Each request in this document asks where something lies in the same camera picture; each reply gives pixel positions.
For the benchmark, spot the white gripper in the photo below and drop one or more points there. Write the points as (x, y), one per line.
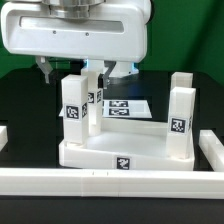
(114, 30)

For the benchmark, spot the white desk top tray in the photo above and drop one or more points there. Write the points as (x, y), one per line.
(125, 145)

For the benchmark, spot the white U-shaped marker base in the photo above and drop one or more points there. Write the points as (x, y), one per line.
(112, 108)

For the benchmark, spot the white front fence rail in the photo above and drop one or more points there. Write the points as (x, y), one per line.
(111, 183)

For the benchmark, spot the white fence rail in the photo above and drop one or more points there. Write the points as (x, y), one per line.
(111, 183)
(213, 149)

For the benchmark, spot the white right fence rail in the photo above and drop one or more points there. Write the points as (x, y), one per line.
(213, 149)

